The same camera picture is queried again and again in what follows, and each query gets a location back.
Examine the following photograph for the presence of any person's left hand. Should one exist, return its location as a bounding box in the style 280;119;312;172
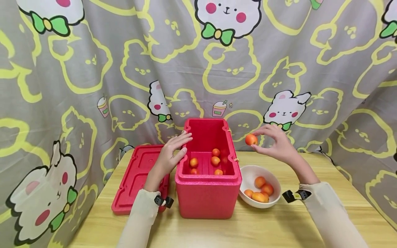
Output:
153;131;193;177

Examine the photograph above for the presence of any red foam cooler lid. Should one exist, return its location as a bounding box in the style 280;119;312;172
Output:
111;144;171;216

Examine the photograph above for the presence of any person's left forearm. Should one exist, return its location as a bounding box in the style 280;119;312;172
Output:
116;168;171;248

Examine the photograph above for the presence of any person's right hand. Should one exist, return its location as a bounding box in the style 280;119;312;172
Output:
251;124;301;165

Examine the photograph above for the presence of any person's right forearm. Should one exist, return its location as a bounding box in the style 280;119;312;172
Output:
290;157;370;248

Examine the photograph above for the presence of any white ceramic bowl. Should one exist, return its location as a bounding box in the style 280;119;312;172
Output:
238;165;282;209

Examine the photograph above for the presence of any red foam cooler box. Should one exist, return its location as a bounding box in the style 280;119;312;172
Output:
174;118;243;220

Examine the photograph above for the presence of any black wrist band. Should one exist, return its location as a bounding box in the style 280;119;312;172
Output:
154;195;174;209
282;189;312;204

